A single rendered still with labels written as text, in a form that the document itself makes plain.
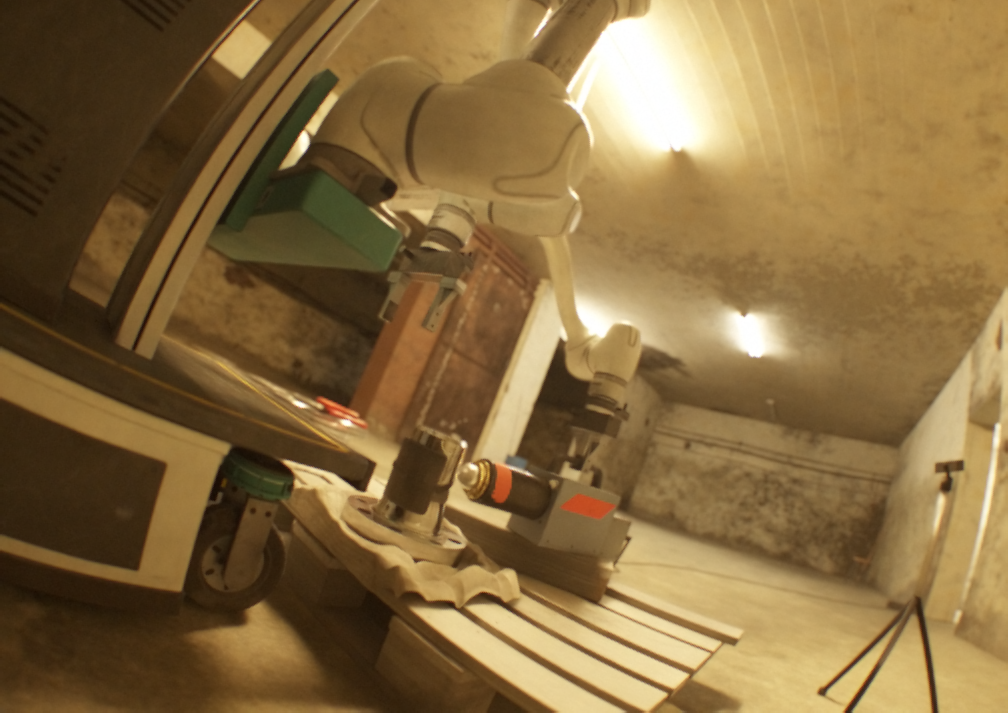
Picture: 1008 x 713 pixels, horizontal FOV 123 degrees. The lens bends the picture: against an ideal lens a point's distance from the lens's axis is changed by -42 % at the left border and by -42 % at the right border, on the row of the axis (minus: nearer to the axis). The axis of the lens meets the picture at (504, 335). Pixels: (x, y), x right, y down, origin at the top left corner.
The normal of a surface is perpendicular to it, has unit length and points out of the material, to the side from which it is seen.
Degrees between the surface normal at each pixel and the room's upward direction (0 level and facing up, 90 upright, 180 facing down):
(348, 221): 90
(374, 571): 77
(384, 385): 90
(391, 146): 139
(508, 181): 160
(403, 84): 81
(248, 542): 90
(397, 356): 90
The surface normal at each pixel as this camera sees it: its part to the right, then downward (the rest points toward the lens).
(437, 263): -0.52, -0.40
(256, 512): 0.77, 0.15
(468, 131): -0.30, 0.21
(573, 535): 0.52, 0.00
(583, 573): -0.21, -0.32
